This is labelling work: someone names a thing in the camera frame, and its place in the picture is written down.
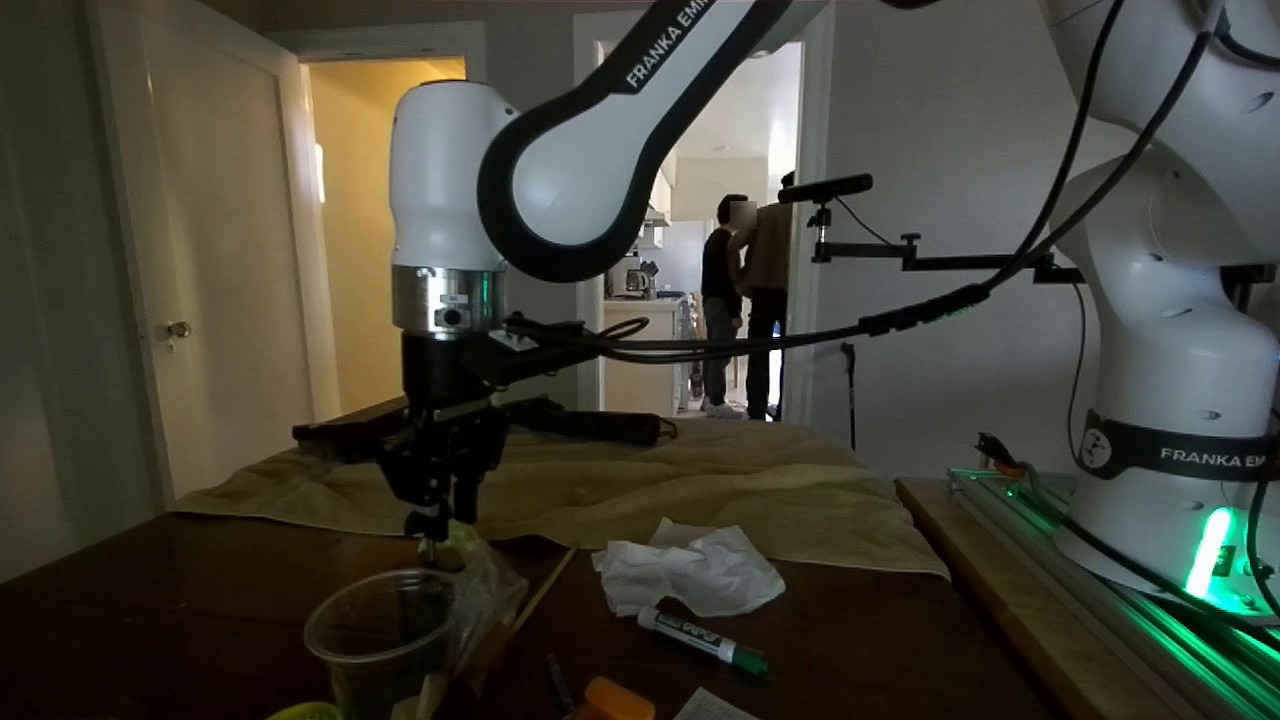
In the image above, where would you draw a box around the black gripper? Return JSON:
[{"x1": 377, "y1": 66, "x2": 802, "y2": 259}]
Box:
[{"x1": 377, "y1": 326, "x2": 512, "y2": 527}]

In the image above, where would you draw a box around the clear plastic bag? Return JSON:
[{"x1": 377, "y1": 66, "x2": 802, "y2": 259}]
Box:
[{"x1": 442, "y1": 522, "x2": 533, "y2": 648}]

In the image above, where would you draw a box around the black keyboard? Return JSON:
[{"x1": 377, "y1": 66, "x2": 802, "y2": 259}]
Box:
[{"x1": 286, "y1": 390, "x2": 413, "y2": 466}]

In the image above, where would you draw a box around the thin wooden stick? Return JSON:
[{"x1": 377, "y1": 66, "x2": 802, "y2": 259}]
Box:
[{"x1": 474, "y1": 542, "x2": 580, "y2": 682}]

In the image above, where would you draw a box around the clear plastic cup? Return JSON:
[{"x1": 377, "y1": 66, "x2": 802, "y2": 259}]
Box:
[{"x1": 299, "y1": 567, "x2": 472, "y2": 720}]

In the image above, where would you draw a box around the white kitchen counter cabinet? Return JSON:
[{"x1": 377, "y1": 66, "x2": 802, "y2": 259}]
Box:
[{"x1": 598, "y1": 293, "x2": 698, "y2": 414}]

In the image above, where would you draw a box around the white crumpled tissue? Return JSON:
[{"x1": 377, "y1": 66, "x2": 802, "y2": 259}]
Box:
[{"x1": 586, "y1": 517, "x2": 791, "y2": 622}]

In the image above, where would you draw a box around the orange block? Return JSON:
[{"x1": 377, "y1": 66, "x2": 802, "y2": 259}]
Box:
[{"x1": 577, "y1": 672, "x2": 661, "y2": 720}]

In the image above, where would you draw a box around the white marker with green cap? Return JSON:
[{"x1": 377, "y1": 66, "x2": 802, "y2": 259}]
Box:
[{"x1": 630, "y1": 605, "x2": 773, "y2": 681}]

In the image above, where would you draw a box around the silver kitchen appliance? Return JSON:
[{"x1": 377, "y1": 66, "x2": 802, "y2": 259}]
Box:
[{"x1": 603, "y1": 256, "x2": 662, "y2": 305}]

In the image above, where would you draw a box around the beige towel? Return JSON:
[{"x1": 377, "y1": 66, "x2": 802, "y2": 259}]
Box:
[{"x1": 177, "y1": 414, "x2": 951, "y2": 585}]

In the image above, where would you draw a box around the white room door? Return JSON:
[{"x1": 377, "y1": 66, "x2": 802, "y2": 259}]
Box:
[{"x1": 85, "y1": 0, "x2": 342, "y2": 511}]

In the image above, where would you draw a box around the small white card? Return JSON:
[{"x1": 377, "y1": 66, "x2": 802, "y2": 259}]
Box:
[{"x1": 670, "y1": 682, "x2": 757, "y2": 720}]

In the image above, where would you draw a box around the person in dark top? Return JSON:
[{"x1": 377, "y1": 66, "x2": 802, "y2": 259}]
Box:
[{"x1": 698, "y1": 191, "x2": 753, "y2": 413}]

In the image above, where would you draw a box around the wooden base board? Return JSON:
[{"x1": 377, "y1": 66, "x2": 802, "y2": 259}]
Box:
[{"x1": 892, "y1": 477, "x2": 1280, "y2": 720}]

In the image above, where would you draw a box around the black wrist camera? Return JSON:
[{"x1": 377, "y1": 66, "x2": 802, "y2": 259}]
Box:
[{"x1": 482, "y1": 310, "x2": 590, "y2": 383}]

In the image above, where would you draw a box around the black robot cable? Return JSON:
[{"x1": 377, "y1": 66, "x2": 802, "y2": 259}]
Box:
[{"x1": 583, "y1": 0, "x2": 1280, "y2": 369}]

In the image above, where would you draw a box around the thin black hanging cable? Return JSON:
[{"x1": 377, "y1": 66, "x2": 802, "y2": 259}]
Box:
[{"x1": 834, "y1": 340, "x2": 865, "y2": 456}]

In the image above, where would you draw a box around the black base cable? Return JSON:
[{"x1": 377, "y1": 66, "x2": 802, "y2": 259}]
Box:
[{"x1": 973, "y1": 427, "x2": 1280, "y2": 632}]

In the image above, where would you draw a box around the aluminium rail with green light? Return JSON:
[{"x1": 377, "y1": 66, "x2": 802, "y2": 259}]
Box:
[{"x1": 949, "y1": 465, "x2": 1280, "y2": 720}]

